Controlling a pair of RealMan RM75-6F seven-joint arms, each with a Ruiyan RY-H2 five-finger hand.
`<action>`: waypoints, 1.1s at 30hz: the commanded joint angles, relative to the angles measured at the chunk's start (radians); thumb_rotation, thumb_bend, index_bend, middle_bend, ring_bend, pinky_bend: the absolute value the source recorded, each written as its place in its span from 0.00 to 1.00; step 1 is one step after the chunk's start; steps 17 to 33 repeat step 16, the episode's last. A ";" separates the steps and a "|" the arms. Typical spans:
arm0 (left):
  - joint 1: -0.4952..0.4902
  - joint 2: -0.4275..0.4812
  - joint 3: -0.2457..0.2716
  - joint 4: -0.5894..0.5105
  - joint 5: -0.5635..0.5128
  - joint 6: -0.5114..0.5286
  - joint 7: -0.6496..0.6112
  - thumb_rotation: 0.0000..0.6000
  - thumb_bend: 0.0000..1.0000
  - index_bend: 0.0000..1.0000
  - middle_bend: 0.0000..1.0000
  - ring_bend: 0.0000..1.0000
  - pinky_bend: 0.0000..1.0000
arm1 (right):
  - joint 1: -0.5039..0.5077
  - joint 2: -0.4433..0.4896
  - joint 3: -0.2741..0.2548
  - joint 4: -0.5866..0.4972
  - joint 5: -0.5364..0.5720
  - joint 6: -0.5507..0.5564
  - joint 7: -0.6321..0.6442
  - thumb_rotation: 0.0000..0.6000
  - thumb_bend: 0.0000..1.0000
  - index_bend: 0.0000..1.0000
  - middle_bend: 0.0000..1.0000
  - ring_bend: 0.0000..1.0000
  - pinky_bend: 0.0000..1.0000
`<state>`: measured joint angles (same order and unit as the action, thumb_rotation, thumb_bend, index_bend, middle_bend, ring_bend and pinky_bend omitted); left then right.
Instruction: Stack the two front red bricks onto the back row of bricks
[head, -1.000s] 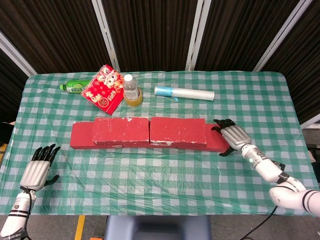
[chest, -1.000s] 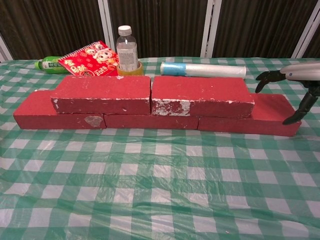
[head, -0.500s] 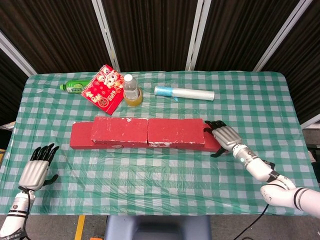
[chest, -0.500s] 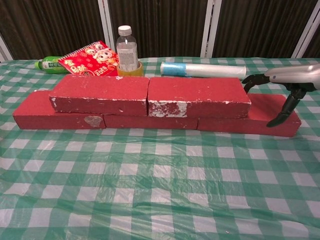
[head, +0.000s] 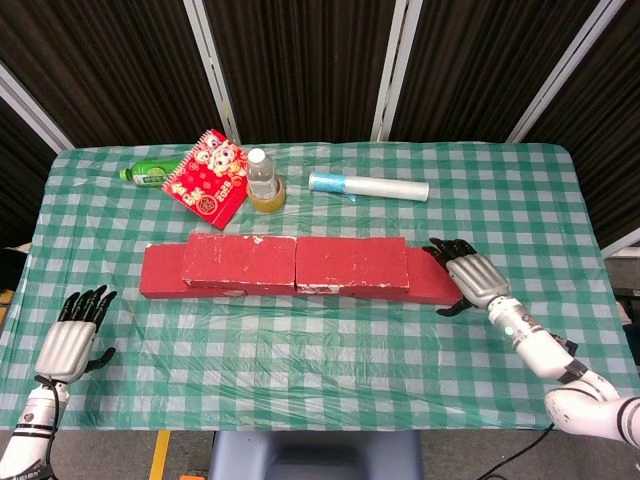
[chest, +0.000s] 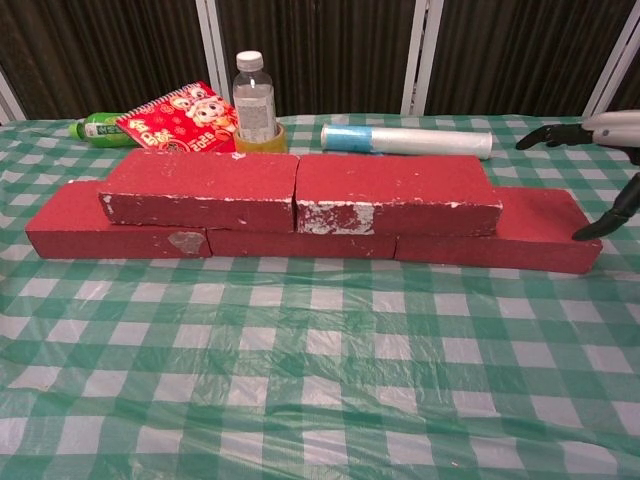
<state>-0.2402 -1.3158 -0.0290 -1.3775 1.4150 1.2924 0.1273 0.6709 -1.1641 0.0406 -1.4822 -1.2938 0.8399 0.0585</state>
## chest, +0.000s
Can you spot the plastic bag roll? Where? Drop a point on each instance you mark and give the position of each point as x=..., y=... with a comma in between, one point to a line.
x=410, y=141

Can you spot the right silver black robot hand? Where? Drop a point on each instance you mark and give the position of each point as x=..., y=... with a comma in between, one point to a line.
x=615, y=131

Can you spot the green checkered tablecloth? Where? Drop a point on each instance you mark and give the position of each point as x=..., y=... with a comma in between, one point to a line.
x=300, y=360

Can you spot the red foam brick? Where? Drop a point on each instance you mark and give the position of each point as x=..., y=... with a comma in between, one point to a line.
x=70, y=235
x=535, y=230
x=200, y=177
x=300, y=246
x=395, y=180

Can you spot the green plastic bottle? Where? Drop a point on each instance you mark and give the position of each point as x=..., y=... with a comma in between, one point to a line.
x=100, y=131

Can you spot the white partition frame post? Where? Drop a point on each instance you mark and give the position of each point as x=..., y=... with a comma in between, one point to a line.
x=612, y=55
x=420, y=55
x=10, y=100
x=212, y=50

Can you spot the red spiral desk calendar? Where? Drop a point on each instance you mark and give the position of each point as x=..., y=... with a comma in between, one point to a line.
x=175, y=125

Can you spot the yellow tape roll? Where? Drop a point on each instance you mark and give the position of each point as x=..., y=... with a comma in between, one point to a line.
x=260, y=145

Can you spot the clear water bottle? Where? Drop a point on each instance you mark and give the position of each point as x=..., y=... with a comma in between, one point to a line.
x=254, y=100

